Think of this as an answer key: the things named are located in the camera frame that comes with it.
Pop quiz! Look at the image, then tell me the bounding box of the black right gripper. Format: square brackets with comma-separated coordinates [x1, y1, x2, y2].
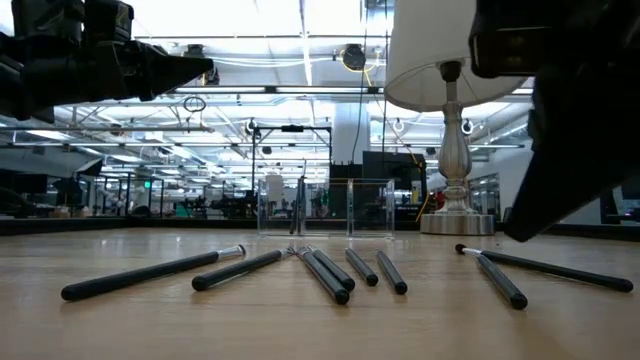
[468, 0, 640, 244]

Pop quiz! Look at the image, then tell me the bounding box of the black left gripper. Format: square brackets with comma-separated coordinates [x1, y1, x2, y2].
[0, 0, 216, 125]

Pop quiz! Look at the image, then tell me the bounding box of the black spoolie brush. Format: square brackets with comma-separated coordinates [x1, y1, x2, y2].
[454, 243, 635, 294]

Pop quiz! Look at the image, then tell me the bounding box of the white shade silver table lamp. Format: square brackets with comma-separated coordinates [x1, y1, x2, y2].
[383, 0, 527, 237]

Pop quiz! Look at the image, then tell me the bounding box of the long light strip fixture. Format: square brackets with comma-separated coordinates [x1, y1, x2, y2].
[169, 85, 386, 96]

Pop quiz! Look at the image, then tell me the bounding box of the robot workstation row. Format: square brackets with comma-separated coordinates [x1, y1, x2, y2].
[49, 169, 251, 221]

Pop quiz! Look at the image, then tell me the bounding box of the black equipment cabinet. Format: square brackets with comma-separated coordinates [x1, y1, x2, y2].
[329, 149, 429, 224]

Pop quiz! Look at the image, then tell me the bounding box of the clear acrylic organizer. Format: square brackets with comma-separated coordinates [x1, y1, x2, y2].
[256, 177, 396, 239]

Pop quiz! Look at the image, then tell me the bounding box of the hanging black cable loop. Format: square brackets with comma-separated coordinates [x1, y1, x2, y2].
[182, 95, 208, 114]

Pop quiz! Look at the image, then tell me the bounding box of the black gantry frame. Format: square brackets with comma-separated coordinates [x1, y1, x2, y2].
[249, 124, 334, 221]

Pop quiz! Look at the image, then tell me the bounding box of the black aluminium table frame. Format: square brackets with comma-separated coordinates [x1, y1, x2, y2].
[0, 215, 640, 242]

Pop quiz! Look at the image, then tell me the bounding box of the black cable reel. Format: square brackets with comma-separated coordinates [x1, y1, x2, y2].
[341, 43, 368, 72]

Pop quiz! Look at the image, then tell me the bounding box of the yellow reel cable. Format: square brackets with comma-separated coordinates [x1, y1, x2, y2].
[339, 48, 432, 221]

